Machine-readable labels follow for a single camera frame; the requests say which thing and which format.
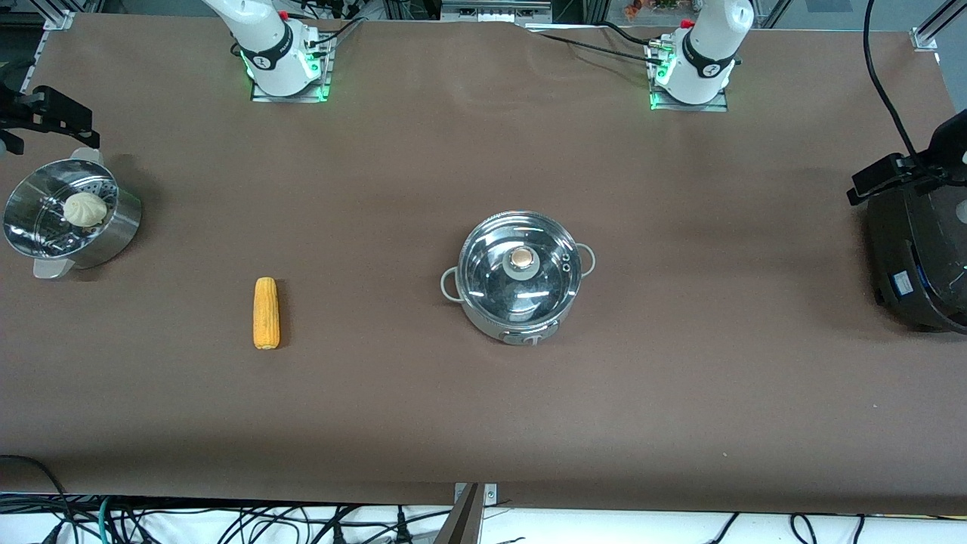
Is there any white steamed bun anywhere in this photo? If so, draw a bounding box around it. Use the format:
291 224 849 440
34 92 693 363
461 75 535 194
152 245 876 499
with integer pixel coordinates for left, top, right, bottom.
63 193 109 230

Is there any metal table edge bracket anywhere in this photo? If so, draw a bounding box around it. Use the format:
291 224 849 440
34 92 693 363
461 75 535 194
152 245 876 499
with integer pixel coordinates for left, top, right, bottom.
432 482 499 544

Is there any glass pot lid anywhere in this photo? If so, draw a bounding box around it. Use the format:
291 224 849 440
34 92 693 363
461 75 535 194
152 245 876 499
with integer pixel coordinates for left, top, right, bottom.
458 214 583 323

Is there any brown table mat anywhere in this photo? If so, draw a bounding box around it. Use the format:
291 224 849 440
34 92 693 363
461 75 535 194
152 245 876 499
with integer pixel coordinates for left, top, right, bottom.
0 11 967 516

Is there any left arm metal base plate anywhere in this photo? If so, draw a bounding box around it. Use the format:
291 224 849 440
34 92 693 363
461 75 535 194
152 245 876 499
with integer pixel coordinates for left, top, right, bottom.
647 42 731 113

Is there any steel electric cooking pot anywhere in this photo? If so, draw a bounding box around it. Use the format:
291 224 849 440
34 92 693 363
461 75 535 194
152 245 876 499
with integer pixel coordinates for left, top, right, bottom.
440 212 597 347

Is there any black rice cooker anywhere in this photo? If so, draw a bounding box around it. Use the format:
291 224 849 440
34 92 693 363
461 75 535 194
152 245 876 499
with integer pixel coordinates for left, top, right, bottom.
865 181 967 334

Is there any grey power strip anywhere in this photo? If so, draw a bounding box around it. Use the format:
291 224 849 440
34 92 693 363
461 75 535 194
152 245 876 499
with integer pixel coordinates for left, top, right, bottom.
441 0 553 23

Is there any black right base cable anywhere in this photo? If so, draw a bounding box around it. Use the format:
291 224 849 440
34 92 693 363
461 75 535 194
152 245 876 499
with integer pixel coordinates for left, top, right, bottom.
302 14 369 60

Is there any yellow corn cob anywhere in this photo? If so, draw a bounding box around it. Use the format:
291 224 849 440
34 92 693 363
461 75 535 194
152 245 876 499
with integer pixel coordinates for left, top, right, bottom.
253 277 281 351

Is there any black floor cable loop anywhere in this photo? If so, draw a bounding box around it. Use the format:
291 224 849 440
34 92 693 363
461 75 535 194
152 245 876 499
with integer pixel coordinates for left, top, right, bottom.
0 454 73 544

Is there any black base cable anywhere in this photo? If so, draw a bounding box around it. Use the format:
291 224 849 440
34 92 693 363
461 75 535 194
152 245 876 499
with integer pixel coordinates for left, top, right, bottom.
302 14 369 60
525 21 667 69

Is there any steel steamer pot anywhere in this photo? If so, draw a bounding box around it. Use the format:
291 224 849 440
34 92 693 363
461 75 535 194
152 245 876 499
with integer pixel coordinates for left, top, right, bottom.
4 149 143 280

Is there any black left base cable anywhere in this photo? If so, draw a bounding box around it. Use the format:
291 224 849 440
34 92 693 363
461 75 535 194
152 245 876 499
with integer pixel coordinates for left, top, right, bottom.
525 21 667 69

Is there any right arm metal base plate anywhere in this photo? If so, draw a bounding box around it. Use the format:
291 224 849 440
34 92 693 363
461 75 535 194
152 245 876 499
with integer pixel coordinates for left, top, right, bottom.
251 30 333 104

